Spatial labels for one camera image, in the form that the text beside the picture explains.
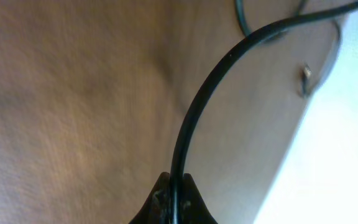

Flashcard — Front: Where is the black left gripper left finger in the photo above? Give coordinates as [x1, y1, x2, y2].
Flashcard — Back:
[129, 172, 170, 224]

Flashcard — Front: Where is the thin black USB cable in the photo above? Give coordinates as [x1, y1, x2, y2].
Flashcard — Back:
[234, 0, 343, 99]

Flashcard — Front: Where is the thick black cable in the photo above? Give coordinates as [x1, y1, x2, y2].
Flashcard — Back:
[169, 0, 358, 224]

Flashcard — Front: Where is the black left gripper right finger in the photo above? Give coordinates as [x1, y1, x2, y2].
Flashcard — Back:
[181, 173, 217, 224]

